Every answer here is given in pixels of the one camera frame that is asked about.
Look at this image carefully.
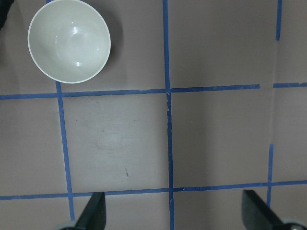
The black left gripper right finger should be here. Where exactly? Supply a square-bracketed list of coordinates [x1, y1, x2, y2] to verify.
[241, 190, 288, 230]

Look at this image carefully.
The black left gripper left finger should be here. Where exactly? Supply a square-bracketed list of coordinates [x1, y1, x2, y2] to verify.
[74, 192, 106, 230]

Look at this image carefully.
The white ceramic bowl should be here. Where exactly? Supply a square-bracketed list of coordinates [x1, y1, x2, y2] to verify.
[27, 0, 111, 84]

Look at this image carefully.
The black dish rack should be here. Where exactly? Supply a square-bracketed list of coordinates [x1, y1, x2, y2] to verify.
[0, 0, 14, 29]

